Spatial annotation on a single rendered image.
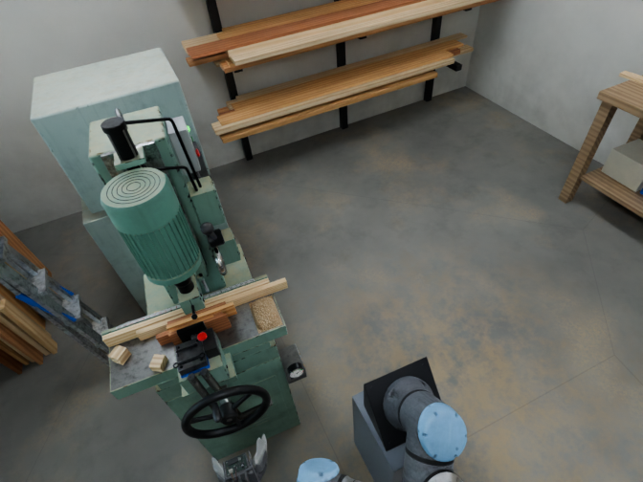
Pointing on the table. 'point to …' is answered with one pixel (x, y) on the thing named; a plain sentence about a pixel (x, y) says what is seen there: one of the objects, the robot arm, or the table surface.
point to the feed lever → (212, 234)
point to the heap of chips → (265, 314)
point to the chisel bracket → (191, 297)
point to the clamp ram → (190, 331)
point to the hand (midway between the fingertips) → (238, 446)
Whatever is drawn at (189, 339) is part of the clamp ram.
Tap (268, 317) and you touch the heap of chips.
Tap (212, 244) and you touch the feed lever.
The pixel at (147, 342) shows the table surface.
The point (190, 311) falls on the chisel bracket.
